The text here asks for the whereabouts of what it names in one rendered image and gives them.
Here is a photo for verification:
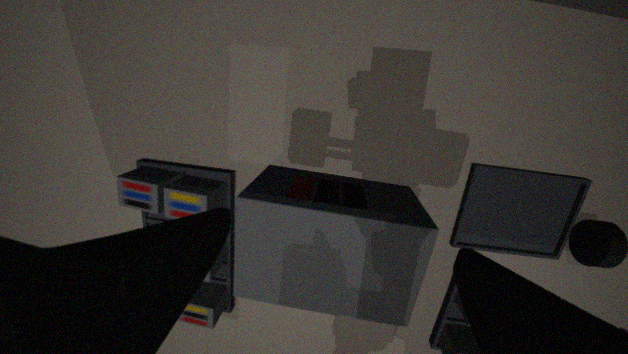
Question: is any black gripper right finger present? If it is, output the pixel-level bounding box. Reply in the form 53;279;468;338
453;248;628;354

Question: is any dark grey tray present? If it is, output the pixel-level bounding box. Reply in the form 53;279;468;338
450;162;592;260

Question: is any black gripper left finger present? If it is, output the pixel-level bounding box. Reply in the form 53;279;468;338
0;208;231;354

